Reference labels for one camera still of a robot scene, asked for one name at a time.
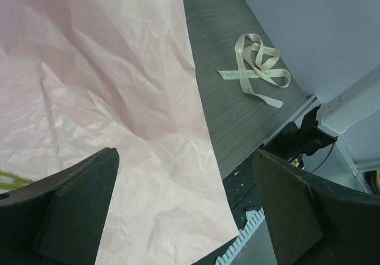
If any cream ribbon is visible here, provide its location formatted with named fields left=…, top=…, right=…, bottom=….
left=217, top=33, right=292, bottom=109

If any pink flower bouquet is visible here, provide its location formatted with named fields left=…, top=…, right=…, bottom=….
left=1, top=171, right=33, bottom=191

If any pink wrapping paper sheet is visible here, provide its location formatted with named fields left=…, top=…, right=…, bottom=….
left=1, top=0, right=238, bottom=264

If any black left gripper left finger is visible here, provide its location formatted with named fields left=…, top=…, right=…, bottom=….
left=1, top=147, right=119, bottom=264

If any white slotted cable duct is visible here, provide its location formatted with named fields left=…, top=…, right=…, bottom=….
left=215, top=208, right=265, bottom=265

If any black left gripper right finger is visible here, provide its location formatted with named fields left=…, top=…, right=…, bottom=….
left=253, top=149, right=379, bottom=264

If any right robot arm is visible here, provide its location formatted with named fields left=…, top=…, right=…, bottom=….
left=297, top=67, right=379, bottom=156

